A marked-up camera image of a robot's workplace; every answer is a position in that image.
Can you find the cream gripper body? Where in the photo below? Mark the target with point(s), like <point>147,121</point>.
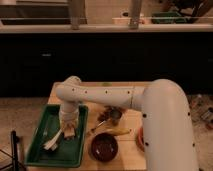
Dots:
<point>68,122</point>

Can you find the brown chalkboard eraser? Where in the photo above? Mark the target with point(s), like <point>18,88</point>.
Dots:
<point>69,132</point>

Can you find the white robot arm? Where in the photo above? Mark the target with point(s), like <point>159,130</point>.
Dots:
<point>167,126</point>

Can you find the green plastic tray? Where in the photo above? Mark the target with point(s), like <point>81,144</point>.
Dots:
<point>68,153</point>

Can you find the white dish brush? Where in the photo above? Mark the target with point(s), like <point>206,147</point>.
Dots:
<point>52,143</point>

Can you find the metal measuring cup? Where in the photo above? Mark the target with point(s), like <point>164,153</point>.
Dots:
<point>113,120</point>

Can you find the dark purple grapes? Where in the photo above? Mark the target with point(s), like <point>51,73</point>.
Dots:
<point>106,114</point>

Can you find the dark maroon bowl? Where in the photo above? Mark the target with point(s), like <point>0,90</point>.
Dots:
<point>104,147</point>

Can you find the yellow banana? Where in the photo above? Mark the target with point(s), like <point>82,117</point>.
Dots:
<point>117,132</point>

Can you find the small green object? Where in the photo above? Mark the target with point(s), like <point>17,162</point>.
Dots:
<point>106,84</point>

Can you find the orange bowl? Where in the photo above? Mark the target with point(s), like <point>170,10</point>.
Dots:
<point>139,139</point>

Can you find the green background bin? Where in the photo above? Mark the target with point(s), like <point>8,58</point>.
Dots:
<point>167,18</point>

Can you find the black chair frame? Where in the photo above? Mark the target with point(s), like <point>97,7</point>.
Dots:
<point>15,164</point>

